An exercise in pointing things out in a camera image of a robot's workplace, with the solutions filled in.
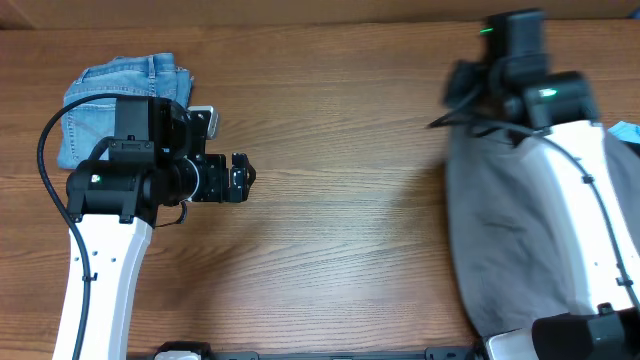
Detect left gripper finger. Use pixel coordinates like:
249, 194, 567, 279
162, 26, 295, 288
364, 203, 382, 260
228, 174, 253, 203
230, 153, 256, 181

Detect grey shorts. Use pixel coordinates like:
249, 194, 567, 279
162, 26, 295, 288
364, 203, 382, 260
443, 122, 640, 339

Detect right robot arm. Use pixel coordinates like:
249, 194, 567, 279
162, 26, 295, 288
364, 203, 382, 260
435, 9, 639, 359

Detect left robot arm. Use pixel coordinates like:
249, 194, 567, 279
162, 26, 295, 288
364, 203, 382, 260
37, 94, 256, 359

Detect folded blue denim jeans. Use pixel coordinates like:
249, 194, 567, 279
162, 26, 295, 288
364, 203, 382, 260
57, 53, 193, 170

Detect light blue t-shirt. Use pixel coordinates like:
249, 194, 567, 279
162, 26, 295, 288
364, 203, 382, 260
609, 121, 640, 144

